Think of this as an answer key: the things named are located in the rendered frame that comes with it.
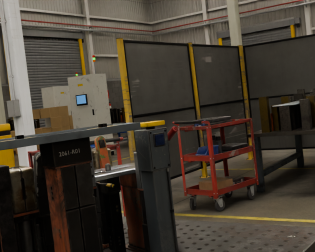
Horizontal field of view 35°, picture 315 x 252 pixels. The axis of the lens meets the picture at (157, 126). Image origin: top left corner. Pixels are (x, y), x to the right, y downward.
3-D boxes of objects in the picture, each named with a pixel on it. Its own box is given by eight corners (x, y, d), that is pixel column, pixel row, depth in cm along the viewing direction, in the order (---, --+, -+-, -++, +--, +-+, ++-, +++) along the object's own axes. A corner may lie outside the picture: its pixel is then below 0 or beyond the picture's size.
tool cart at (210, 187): (228, 195, 584) (220, 113, 579) (260, 198, 551) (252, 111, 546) (181, 211, 529) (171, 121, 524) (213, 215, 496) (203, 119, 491)
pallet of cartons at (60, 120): (81, 148, 1526) (76, 104, 1519) (64, 151, 1458) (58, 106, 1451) (53, 149, 1589) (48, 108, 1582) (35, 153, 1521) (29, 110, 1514)
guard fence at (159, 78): (248, 158, 877) (237, 46, 866) (256, 158, 869) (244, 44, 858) (130, 204, 595) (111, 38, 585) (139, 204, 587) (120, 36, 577)
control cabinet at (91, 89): (76, 158, 1213) (64, 59, 1200) (90, 155, 1257) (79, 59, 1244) (100, 158, 1168) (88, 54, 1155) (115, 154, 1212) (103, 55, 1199)
